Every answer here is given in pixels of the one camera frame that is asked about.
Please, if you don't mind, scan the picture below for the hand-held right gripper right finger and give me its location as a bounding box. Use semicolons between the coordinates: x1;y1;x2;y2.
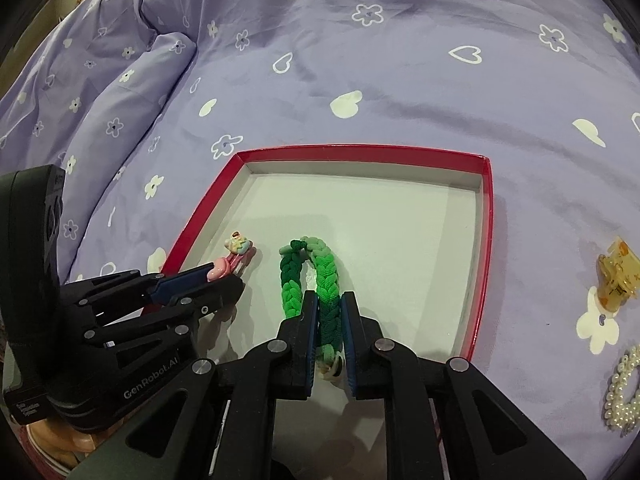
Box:
341;291;588;480

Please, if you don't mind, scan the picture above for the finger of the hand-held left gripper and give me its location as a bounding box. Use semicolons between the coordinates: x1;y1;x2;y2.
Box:
95;277;246;356
62;265;212;312

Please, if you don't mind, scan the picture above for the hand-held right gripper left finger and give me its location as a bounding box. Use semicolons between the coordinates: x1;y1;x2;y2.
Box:
72;290;321;480

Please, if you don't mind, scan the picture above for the pink cartoon hair clip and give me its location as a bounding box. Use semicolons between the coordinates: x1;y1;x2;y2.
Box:
206;231;259;282

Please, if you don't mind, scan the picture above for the green braided hair tie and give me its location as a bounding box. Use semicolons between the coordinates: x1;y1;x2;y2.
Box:
278;236;347;382

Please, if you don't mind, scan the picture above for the red shallow cardboard box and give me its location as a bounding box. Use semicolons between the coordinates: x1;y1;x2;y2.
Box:
159;145;494;367

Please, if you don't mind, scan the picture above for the yellow claw hair clip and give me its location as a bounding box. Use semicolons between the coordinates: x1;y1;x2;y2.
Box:
595;237;640;314

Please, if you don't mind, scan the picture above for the person's left hand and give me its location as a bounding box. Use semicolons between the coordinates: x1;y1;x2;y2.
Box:
24;417;101;467

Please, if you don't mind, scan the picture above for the purple floral blanket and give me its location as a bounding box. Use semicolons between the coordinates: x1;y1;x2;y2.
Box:
0;0;640;466

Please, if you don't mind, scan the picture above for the white pearl bracelet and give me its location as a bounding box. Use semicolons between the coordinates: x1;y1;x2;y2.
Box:
602;344;640;431

